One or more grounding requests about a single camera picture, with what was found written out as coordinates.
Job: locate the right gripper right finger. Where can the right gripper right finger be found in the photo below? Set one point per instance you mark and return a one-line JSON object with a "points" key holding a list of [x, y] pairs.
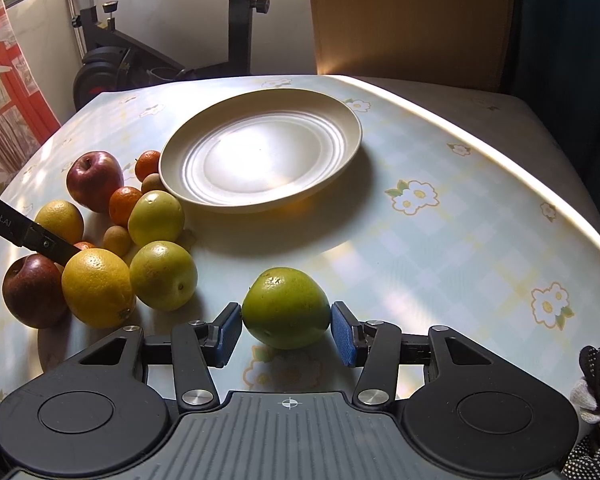
{"points": [[378, 348]]}

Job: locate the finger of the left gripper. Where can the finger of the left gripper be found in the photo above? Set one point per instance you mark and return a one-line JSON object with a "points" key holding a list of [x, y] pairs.
{"points": [[23, 232]]}

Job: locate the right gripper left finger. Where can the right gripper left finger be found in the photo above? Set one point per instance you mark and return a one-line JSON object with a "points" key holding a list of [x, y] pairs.
{"points": [[191, 349]]}

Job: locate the tangerine hidden small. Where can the tangerine hidden small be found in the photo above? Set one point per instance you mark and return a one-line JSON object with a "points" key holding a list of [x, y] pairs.
{"points": [[83, 244]]}

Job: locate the yellow-green guava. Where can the yellow-green guava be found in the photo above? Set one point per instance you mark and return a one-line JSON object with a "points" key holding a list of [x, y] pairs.
{"points": [[156, 216], [163, 275]]}

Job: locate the dark green round fruit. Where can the dark green round fruit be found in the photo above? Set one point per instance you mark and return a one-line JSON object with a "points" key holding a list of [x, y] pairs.
{"points": [[286, 309]]}

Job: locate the large yellow orange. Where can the large yellow orange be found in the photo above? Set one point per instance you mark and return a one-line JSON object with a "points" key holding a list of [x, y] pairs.
{"points": [[97, 288]]}

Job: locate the brown longan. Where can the brown longan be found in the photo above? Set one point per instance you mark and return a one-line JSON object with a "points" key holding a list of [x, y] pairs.
{"points": [[152, 183], [117, 239]]}

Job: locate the tangerine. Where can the tangerine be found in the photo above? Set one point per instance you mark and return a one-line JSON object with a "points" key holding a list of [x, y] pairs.
{"points": [[147, 163], [121, 203]]}

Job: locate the dotted work glove hand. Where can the dotted work glove hand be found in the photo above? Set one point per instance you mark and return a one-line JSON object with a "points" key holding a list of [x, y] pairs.
{"points": [[583, 463]]}

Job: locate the small yellow orange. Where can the small yellow orange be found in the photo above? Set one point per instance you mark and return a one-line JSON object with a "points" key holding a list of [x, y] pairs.
{"points": [[63, 219]]}

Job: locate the dark red apple lower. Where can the dark red apple lower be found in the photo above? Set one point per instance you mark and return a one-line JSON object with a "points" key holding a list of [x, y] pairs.
{"points": [[32, 292]]}

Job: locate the red patterned curtain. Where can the red patterned curtain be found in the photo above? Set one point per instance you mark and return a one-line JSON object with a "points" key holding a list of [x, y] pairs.
{"points": [[26, 119]]}

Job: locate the floral checkered tablecloth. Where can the floral checkered tablecloth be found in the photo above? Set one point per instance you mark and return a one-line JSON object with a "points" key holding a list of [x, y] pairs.
{"points": [[427, 226]]}

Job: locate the black exercise bike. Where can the black exercise bike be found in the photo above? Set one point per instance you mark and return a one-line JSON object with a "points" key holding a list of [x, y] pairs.
{"points": [[193, 32]]}

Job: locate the cream ceramic plate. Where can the cream ceramic plate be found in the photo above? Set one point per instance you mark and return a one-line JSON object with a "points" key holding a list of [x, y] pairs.
{"points": [[260, 150]]}

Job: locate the wooden cabinet panel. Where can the wooden cabinet panel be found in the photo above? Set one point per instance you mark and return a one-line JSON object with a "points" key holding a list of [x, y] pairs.
{"points": [[459, 43]]}

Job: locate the dark teal curtain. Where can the dark teal curtain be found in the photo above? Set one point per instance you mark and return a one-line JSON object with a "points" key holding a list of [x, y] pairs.
{"points": [[553, 64]]}

